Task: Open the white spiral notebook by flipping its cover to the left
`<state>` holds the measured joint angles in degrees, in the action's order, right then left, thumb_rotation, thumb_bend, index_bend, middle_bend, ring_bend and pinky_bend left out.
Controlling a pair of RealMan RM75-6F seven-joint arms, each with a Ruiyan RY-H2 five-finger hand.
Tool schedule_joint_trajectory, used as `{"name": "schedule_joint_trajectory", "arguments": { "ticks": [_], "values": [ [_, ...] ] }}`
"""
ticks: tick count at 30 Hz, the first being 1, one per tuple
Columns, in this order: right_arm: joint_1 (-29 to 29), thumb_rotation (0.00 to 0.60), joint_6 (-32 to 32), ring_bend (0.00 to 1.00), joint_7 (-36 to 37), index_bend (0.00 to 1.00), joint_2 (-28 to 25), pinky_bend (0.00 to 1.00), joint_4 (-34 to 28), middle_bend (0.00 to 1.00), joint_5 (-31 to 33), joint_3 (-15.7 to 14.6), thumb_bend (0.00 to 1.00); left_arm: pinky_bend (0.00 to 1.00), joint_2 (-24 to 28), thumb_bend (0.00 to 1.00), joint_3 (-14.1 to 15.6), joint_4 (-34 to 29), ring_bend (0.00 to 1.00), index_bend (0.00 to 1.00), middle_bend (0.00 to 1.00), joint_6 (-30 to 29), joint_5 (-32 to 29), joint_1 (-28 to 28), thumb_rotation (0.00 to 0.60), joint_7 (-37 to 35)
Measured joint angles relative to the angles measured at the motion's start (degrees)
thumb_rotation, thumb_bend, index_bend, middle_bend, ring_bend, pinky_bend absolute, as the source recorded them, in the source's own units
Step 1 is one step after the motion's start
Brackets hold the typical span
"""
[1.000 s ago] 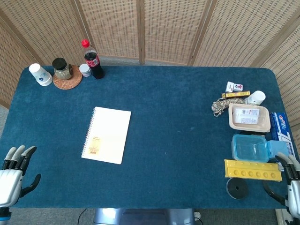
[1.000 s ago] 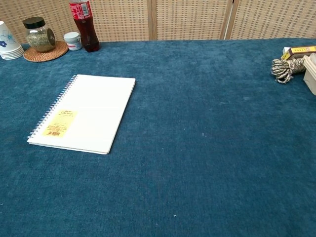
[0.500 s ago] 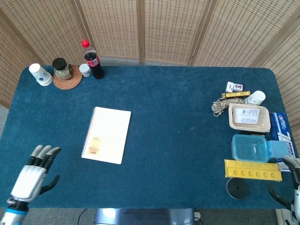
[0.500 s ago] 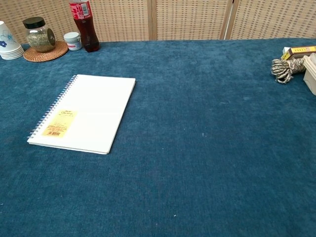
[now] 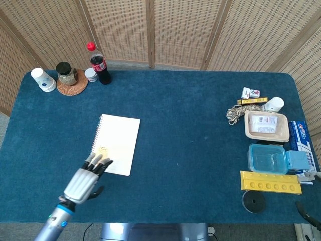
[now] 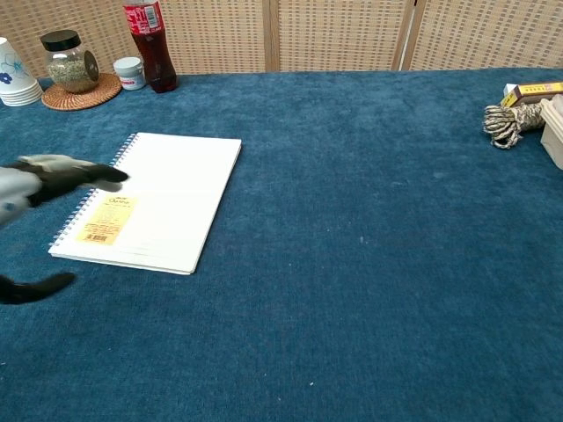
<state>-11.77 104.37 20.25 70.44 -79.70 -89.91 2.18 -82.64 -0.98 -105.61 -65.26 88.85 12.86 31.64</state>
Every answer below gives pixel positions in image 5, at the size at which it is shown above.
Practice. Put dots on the yellow egg mold tray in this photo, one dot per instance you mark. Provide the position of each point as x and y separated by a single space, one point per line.
269 182

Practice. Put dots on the glass jar with black lid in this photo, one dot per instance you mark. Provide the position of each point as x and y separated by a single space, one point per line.
66 74

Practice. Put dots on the stacked white paper cups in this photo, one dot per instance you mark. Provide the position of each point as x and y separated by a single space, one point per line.
43 80

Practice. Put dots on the round woven rattan coaster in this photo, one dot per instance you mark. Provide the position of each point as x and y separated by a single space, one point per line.
75 89

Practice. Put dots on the small white card box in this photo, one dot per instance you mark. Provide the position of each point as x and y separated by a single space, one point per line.
245 93

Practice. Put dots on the blue white toothpaste box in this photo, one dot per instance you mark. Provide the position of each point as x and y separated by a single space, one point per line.
302 136

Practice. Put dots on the white labelled packet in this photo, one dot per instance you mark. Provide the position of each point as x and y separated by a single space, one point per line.
263 124

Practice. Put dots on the black tape roll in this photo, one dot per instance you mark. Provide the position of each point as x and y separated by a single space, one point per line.
253 202

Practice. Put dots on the single white paper cup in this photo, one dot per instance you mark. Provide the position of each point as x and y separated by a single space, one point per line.
274 104

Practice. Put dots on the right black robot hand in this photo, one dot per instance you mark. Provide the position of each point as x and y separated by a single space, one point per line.
307 216

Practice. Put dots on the blue tablecloth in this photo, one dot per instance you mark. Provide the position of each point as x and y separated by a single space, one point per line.
175 150

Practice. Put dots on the white box with red print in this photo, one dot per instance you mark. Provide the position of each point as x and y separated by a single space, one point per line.
255 93

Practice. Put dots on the light blue box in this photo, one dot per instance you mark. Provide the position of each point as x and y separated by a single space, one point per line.
297 160

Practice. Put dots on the clear blue food container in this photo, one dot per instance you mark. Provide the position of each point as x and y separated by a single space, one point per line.
267 158

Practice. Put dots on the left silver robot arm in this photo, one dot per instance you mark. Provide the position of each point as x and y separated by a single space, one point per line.
54 222

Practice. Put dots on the woven bamboo folding screen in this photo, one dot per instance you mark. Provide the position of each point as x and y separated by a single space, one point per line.
175 30

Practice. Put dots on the small white plastic jar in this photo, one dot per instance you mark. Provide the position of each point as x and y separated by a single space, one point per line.
91 74

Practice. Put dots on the beige plastic tray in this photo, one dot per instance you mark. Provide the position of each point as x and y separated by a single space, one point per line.
283 130

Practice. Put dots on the long yellow black box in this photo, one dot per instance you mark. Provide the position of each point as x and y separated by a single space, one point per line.
252 101

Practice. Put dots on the cola bottle with red cap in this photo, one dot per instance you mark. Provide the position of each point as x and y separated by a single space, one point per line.
100 66

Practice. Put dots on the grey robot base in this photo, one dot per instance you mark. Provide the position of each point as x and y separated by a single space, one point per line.
150 232

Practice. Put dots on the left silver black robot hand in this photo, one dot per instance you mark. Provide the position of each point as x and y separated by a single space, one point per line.
80 184

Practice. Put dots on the white spiral notebook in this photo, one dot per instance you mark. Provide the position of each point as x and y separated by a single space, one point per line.
118 140

